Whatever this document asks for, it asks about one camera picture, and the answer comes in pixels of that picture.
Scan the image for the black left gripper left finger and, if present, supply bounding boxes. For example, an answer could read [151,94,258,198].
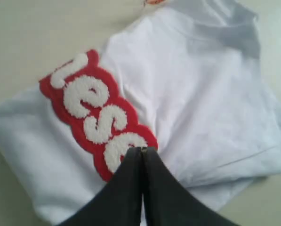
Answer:
[60,147,142,226]

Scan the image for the white t-shirt red Chinese patch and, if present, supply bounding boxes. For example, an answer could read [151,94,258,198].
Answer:
[0,0,281,224]

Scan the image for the orange carrot-shaped hang tag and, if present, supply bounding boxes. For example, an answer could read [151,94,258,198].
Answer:
[143,0,165,7]

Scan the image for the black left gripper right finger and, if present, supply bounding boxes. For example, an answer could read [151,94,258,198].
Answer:
[142,147,237,226]

